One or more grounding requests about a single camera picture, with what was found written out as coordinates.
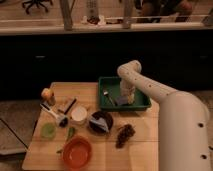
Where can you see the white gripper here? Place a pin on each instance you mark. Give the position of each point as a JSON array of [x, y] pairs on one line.
[[126, 89]]

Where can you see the blue yellow sponge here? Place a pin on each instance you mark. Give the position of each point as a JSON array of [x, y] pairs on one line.
[[125, 100]]

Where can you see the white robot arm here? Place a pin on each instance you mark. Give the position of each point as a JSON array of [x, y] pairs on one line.
[[182, 126]]

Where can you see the green plastic tray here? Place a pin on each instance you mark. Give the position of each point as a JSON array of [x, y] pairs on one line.
[[112, 86]]

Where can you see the metal spoon in tray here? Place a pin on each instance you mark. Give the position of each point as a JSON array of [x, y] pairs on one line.
[[106, 94]]

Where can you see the dark plate with napkin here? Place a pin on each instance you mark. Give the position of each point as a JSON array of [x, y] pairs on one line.
[[101, 122]]

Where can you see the brown grape bunch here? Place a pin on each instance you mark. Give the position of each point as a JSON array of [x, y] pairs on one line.
[[125, 133]]

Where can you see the wooden cutting board table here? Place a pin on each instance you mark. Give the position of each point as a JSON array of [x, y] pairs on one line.
[[139, 154]]

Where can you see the white cup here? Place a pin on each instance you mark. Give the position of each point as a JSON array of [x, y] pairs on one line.
[[79, 114]]

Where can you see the black rectangular bar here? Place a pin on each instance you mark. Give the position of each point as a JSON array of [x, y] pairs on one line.
[[69, 107]]

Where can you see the green leaf vegetable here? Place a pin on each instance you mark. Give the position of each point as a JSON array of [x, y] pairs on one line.
[[71, 133]]

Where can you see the orange plastic bowl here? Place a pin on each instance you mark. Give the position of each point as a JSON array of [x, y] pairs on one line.
[[76, 154]]

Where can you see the yellow apple toy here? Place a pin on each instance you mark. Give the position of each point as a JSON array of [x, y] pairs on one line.
[[48, 96]]

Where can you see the black office chair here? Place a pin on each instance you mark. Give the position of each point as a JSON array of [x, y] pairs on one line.
[[38, 3]]

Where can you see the white handled brush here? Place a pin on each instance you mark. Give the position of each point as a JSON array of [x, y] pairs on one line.
[[61, 119]]

